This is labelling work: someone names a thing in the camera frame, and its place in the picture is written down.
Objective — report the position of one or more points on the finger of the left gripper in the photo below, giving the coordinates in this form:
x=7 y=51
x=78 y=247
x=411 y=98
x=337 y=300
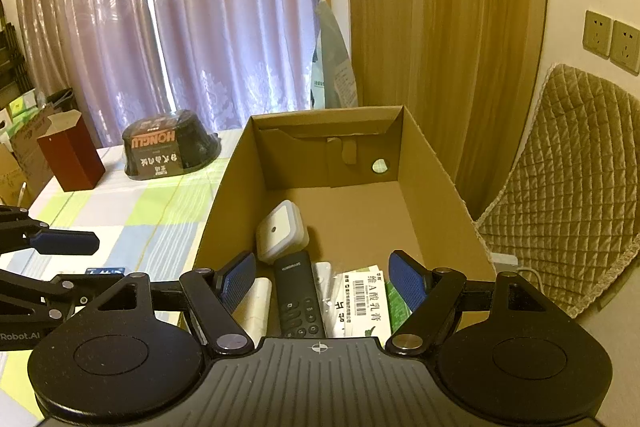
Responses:
x=65 y=242

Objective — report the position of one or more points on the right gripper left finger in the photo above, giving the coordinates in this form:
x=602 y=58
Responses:
x=212 y=296

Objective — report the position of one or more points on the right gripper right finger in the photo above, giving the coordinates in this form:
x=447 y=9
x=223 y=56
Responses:
x=432 y=297

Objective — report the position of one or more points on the clear plastic cup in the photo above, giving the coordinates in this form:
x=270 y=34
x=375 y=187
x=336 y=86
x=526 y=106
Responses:
x=252 y=314

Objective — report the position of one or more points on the blue label clear plastic case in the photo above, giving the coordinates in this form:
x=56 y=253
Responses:
x=106 y=271

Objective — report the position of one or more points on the white ointment box green bird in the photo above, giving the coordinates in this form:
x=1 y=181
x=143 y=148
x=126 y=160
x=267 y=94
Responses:
x=366 y=307

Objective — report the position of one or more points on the black remote control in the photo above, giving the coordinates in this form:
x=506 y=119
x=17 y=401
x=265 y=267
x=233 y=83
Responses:
x=298 y=305

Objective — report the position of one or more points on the white square night light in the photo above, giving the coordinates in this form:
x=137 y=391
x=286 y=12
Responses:
x=281 y=233

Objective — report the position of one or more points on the white remote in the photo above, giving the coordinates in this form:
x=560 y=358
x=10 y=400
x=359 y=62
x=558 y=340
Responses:
x=332 y=299

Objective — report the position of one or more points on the green white medicine box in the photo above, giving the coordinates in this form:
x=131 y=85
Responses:
x=396 y=309

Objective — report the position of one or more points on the white power strip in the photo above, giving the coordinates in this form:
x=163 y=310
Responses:
x=505 y=263

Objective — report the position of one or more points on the stacked cardboard boxes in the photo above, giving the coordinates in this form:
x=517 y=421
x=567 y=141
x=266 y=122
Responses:
x=24 y=170

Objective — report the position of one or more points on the dark red paper box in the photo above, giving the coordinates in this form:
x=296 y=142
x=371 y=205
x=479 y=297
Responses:
x=70 y=152

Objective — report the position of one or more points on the open cardboard box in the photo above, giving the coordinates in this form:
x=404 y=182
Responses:
x=366 y=182

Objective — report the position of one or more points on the black Hongli noodle bowl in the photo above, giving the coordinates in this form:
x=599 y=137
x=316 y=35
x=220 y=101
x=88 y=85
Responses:
x=168 y=145

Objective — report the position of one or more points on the quilted tan chair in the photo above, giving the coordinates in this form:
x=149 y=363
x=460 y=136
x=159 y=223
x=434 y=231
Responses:
x=570 y=207

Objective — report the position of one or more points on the green white paper bag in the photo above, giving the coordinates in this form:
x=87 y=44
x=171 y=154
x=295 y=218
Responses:
x=333 y=83

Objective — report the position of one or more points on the purple curtains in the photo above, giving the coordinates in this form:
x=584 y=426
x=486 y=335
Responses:
x=226 y=60

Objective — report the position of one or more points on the wooden door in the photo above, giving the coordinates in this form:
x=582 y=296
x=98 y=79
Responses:
x=466 y=70

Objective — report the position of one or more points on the double wall socket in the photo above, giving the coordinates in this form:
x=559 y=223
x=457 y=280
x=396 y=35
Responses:
x=614 y=40

